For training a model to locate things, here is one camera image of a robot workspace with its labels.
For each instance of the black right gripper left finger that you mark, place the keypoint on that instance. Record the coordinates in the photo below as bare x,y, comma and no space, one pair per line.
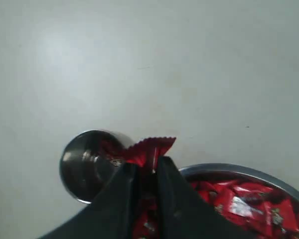
111,214

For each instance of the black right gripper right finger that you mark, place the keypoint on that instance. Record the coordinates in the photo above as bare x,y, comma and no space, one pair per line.
183,214

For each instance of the red candy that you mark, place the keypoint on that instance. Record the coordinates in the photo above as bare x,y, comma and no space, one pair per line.
145,153

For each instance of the steel bowl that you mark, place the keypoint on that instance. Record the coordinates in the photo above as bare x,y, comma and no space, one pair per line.
224,169

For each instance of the stainless steel cup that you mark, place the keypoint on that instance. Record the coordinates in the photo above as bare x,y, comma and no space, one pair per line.
85,166

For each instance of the pile of red wrapped candies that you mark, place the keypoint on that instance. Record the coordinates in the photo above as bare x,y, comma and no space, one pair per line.
264,210

